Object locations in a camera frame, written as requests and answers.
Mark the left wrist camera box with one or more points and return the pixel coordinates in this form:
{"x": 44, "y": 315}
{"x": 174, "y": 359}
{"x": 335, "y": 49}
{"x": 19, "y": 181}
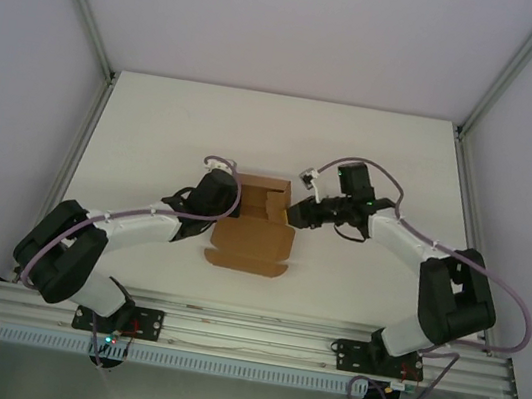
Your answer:
{"x": 211, "y": 163}

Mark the aluminium arm base rail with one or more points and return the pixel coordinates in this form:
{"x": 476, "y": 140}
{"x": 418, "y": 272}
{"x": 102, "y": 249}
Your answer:
{"x": 249, "y": 338}

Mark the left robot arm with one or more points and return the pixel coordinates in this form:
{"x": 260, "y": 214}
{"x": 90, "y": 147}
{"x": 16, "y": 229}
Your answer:
{"x": 140, "y": 227}

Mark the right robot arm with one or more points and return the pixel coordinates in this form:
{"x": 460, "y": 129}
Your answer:
{"x": 402, "y": 236}

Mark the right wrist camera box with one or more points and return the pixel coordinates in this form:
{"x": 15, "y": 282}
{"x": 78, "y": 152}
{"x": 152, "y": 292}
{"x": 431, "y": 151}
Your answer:
{"x": 308, "y": 178}

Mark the brown cardboard box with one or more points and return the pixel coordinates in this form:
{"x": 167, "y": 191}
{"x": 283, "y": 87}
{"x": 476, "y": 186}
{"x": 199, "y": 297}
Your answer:
{"x": 251, "y": 243}

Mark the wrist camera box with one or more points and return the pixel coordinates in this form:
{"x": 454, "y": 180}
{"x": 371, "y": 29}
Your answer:
{"x": 308, "y": 178}
{"x": 211, "y": 163}

